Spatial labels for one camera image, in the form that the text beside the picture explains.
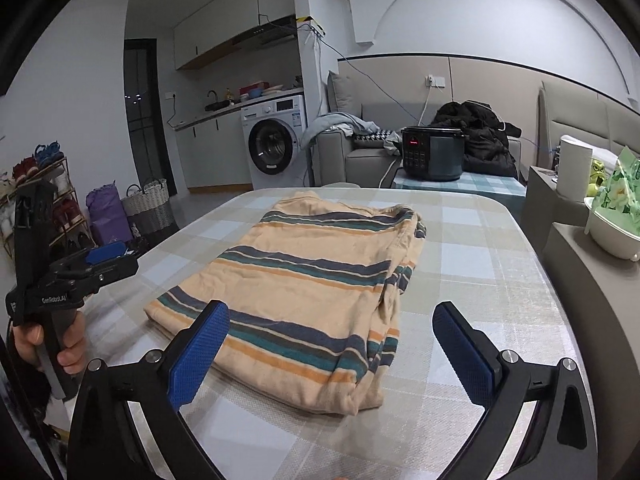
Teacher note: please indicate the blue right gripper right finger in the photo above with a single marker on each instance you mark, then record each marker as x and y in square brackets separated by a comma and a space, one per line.
[470, 352]

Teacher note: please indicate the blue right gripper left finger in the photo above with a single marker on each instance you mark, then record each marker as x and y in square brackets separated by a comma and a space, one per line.
[191, 353]

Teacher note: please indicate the beige striped shirt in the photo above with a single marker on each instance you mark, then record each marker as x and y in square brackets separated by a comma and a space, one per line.
[313, 291]

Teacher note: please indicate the grey clothes on sofa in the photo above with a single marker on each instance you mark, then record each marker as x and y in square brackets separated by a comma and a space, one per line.
[369, 134]

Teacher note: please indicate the left hand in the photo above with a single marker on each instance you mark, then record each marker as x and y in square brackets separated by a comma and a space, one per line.
[28, 338]

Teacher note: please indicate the shoe rack with shoes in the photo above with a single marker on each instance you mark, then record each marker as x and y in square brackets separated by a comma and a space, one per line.
[43, 180]

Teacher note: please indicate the purple bag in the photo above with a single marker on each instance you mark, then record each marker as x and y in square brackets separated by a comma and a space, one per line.
[108, 219]

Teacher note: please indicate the checkered tablecloth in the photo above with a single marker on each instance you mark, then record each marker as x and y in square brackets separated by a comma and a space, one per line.
[474, 255]

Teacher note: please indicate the woven laundry basket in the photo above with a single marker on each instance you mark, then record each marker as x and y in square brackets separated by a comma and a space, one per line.
[148, 207]

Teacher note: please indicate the teal checkered side table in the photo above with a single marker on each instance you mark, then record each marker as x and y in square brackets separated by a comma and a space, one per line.
[467, 183]

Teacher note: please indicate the white bowl with green bag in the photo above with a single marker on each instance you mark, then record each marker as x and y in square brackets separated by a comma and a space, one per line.
[613, 221]

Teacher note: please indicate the black jacket pile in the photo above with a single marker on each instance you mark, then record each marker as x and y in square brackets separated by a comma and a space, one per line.
[486, 137]

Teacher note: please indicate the black rice cooker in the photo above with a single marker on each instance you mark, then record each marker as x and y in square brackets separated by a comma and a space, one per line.
[432, 153]

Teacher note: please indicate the white round stool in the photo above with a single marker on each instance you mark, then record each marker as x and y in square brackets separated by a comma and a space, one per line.
[340, 185]

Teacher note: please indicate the white paper roll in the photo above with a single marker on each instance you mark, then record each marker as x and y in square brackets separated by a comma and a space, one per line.
[574, 168]

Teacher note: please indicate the white washing machine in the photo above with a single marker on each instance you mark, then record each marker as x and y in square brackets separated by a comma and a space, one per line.
[272, 131]

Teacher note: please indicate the grey sofa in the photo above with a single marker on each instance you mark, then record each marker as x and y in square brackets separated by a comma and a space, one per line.
[336, 159]

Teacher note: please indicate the grey bed headboard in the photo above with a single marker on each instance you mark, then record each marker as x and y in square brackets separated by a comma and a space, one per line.
[585, 115]

